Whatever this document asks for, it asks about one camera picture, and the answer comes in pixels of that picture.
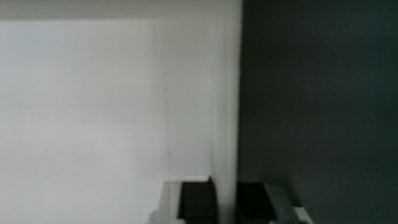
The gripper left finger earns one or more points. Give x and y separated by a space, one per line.
188 204

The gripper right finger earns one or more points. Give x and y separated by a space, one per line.
266 206

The white drawer cabinet box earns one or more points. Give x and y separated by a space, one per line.
118 108

